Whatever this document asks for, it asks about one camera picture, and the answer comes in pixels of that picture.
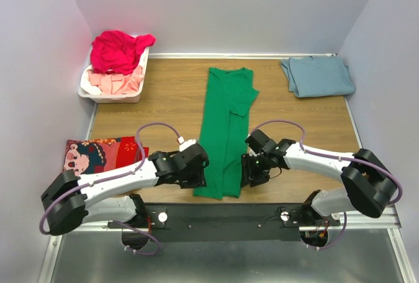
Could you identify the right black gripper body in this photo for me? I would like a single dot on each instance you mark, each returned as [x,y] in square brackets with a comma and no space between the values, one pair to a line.
[255,167]

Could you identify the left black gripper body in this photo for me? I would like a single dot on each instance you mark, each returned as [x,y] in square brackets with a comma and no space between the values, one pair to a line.
[192,179]

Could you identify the green t-shirt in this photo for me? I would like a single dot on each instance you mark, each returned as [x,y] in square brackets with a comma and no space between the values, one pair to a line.
[229,97]

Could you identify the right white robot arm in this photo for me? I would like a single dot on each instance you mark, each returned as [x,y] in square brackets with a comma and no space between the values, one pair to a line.
[367,187]

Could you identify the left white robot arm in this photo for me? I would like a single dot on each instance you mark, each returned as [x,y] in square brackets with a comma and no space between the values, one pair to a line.
[69,199]

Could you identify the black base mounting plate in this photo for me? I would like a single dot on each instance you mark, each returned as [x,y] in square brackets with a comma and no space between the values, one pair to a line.
[206,222]

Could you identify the folded blue t-shirt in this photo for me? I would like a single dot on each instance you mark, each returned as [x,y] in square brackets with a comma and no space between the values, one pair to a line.
[317,76]

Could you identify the white plastic bin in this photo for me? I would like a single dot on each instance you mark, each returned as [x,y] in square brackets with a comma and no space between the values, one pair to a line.
[119,98]

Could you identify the red cartoon folded cloth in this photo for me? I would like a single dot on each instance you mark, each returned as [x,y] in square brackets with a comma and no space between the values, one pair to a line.
[101,155]

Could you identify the pink t-shirt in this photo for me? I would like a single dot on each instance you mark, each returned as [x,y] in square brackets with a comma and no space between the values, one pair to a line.
[117,83]

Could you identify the white cloth in bin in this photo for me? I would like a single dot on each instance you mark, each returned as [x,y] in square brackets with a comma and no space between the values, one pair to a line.
[87,87]

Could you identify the magenta t-shirt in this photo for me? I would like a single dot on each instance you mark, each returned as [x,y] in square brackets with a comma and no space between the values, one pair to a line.
[115,51]

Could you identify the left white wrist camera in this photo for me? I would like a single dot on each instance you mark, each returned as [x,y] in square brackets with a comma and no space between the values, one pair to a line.
[184,144]

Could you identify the aluminium rail frame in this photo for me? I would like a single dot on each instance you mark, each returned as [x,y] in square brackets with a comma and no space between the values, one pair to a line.
[360,249]

